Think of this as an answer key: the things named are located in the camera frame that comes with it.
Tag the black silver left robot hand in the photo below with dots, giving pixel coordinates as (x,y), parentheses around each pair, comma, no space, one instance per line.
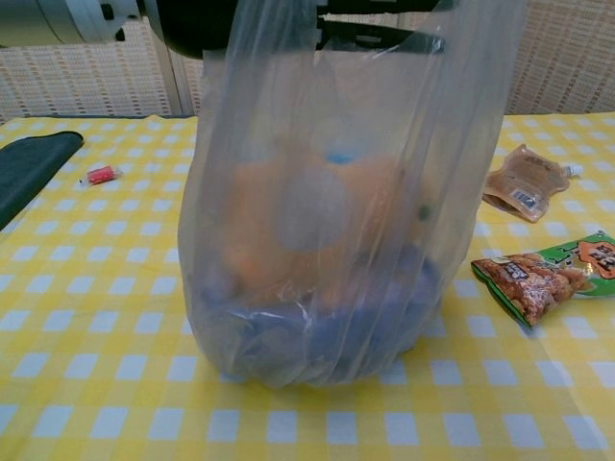
(192,24)

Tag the translucent gray plastic bag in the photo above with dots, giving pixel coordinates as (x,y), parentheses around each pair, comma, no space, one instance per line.
(269,105)

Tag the yellow plush toy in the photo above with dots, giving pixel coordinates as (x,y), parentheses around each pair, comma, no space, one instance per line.
(259,201)

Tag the blue snack package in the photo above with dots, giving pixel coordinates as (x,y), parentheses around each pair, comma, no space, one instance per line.
(269,336)

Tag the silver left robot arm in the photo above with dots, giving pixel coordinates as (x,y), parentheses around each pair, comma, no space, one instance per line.
(48,19)

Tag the woven bamboo screen panel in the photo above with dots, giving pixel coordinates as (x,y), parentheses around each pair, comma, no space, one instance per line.
(194,86)
(81,81)
(567,57)

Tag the red wrapped candy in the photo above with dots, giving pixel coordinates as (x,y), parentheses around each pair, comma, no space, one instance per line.
(101,174)

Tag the black zippered pouch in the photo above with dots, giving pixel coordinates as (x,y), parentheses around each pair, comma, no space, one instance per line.
(29,168)

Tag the yellow white checked tablecloth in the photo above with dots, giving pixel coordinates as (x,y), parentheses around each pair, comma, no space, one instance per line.
(96,336)

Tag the brown spouted drink pouch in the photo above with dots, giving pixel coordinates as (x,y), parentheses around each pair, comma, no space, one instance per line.
(523,182)

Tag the green peanut snack packet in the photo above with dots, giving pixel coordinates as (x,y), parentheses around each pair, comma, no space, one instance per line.
(543,278)

